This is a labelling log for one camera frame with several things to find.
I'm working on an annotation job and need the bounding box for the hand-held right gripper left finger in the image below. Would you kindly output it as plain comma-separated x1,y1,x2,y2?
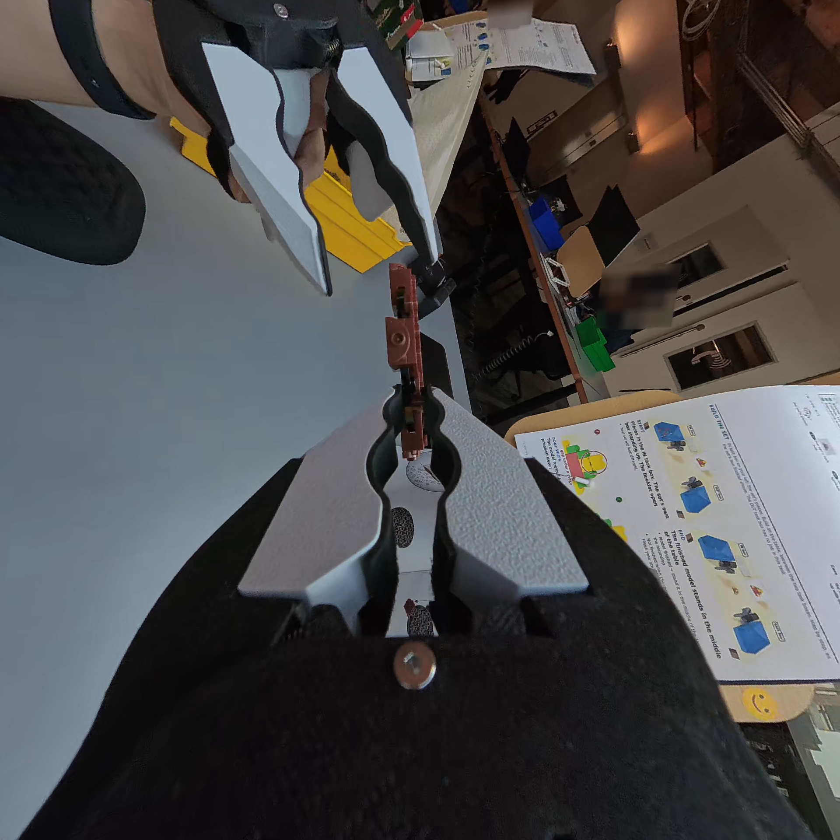
238,386,398,636

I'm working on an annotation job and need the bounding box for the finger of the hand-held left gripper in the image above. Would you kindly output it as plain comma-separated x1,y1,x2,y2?
323,38,441,269
200,41,334,298

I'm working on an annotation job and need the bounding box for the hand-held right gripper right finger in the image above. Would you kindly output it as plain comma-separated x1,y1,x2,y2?
427,386,589,623

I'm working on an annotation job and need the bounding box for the black toy brick piece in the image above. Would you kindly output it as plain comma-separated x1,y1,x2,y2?
419,258,458,317

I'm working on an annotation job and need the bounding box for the brown toy brick assembly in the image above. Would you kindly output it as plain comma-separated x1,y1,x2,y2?
384,262,435,460

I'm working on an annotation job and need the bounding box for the grey desk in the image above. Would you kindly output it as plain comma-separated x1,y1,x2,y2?
0,79,475,834

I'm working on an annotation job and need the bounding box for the small white carton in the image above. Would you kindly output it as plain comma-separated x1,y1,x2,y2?
406,29,455,83

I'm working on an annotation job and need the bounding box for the yellow plastic bin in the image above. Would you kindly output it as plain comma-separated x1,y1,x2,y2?
169,117,411,274

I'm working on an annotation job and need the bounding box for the black toy set box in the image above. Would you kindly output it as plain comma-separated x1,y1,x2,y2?
364,0,424,51

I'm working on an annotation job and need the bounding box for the printed paper sheet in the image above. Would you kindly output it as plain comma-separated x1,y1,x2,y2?
449,18,597,74

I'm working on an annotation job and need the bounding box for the blue plastic bin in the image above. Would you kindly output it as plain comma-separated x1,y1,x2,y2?
527,196,567,253

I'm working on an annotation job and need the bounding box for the long wooden table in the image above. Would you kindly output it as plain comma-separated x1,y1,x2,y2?
479,92,589,404

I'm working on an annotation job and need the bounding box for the colourful printed instruction sheet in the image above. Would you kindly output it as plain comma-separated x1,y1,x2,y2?
514,384,840,683

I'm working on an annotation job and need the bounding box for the green plastic bin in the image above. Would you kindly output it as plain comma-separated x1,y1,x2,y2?
574,315,616,375

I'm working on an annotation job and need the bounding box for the black coiled cable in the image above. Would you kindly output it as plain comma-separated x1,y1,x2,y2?
474,331,555,382

